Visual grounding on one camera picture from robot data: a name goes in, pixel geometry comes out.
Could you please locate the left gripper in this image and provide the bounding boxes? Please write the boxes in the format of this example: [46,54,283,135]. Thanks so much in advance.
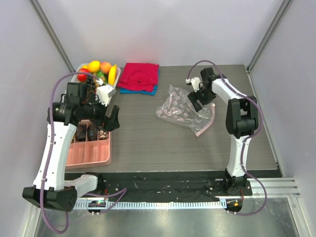
[80,93,119,131]

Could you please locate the clear pink zip top bag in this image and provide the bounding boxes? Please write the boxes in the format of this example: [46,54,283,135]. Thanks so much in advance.
[156,85,215,137]

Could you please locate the dark grape bunch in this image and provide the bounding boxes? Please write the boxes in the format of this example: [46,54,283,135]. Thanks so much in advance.
[85,76,98,99]

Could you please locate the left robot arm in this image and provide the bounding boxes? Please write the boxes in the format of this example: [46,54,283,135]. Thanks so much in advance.
[22,82,119,212]

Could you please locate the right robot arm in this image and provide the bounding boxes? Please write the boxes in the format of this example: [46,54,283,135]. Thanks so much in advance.
[186,67,259,195]

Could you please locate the sprinkled chocolate donut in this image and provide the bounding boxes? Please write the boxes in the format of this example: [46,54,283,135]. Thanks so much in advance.
[98,128,109,140]

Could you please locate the dark chocolate donut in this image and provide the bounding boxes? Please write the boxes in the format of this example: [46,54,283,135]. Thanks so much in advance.
[87,123,98,141]

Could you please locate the nut topped donut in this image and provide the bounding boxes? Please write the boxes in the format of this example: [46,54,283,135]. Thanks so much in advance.
[75,123,87,142]

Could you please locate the blue folded cloth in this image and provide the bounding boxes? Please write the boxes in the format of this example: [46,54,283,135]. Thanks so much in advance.
[120,84,158,96]

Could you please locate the pink divided tray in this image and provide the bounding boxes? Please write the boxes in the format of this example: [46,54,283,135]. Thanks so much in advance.
[66,120,112,170]

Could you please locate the yellow banana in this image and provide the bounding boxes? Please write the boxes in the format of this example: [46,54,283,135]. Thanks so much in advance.
[108,65,117,85]

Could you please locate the green lettuce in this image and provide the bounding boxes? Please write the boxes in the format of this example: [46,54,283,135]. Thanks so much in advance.
[96,71,108,84]

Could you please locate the red folded cloth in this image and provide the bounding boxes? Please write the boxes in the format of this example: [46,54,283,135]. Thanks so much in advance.
[117,63,159,92]

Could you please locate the red apple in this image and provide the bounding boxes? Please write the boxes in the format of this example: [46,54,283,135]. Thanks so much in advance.
[77,68,91,82]

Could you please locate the orange peach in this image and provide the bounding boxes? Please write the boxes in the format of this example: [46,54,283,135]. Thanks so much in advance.
[100,62,112,74]

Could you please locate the white fruit basket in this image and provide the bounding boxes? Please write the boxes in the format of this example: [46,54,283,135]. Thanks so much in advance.
[70,63,121,102]

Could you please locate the large yellow lemon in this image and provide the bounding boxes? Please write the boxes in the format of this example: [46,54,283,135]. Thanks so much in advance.
[87,60,101,73]

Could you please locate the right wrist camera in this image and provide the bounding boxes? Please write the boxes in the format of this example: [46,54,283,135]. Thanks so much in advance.
[185,77,203,92]

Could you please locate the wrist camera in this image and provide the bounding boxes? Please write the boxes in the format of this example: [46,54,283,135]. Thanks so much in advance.
[96,84,116,107]
[185,77,203,92]

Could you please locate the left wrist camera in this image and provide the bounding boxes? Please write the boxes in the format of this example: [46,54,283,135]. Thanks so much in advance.
[96,84,116,107]

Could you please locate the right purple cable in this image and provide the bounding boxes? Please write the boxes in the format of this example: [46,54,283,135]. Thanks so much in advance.
[188,60,269,216]

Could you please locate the purple cable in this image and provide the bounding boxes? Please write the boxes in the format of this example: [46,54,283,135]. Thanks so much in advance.
[39,72,128,235]
[188,60,269,216]

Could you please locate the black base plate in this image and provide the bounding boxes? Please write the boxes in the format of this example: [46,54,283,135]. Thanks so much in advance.
[64,171,253,203]

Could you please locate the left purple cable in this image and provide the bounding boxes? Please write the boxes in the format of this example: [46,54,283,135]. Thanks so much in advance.
[39,72,128,235]

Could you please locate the white slotted cable duct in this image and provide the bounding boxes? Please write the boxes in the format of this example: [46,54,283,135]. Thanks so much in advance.
[74,199,227,210]

